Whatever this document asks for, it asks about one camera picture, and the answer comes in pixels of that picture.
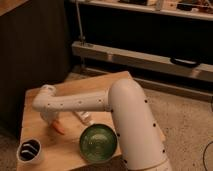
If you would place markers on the small cream wooden block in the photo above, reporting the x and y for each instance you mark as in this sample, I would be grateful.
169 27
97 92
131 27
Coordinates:
85 118

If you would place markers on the metal shelf rack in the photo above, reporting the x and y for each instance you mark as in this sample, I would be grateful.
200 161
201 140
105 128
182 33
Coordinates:
145 35

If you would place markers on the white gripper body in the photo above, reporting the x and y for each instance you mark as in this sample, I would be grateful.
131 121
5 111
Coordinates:
49 117

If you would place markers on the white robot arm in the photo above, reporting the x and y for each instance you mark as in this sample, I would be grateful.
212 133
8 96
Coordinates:
140 143

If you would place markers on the black handle on shelf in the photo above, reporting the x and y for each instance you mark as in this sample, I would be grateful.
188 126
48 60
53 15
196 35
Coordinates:
185 63

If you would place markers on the orange pepper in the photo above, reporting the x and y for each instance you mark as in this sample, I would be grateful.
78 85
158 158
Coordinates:
58 127

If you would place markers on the wooden table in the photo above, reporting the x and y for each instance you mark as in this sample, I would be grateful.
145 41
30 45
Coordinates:
62 152

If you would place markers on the green bowl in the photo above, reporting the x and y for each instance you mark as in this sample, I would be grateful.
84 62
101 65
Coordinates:
98 143

